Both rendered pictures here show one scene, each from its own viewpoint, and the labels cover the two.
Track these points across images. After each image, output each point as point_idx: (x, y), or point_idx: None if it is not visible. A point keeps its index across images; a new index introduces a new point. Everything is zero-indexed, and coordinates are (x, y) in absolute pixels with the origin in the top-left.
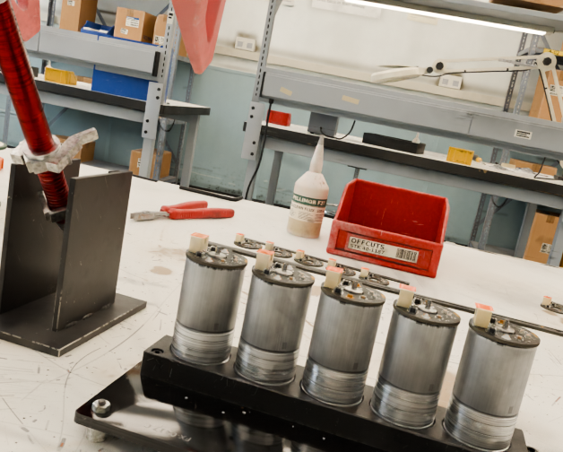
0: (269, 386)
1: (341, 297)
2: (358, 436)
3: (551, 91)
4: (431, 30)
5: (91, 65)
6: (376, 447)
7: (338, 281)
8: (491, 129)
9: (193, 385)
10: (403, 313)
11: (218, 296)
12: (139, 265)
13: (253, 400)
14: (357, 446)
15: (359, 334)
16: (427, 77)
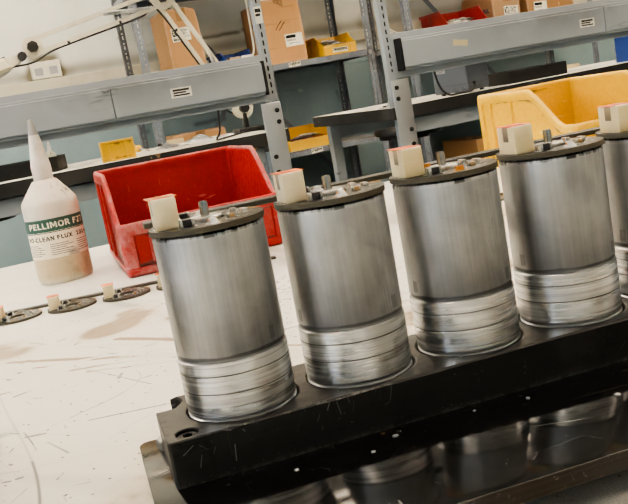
0: (404, 376)
1: (454, 172)
2: (560, 369)
3: (175, 38)
4: None
5: None
6: (588, 369)
7: (422, 159)
8: (141, 100)
9: (284, 448)
10: (542, 155)
11: (256, 276)
12: None
13: (392, 411)
14: (570, 381)
15: (496, 218)
16: (12, 75)
